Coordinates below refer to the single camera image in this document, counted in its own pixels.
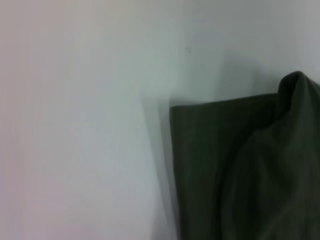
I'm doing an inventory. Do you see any dark green FREE! t-shirt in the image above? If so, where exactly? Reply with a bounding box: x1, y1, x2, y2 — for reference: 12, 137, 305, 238
169, 70, 320, 240

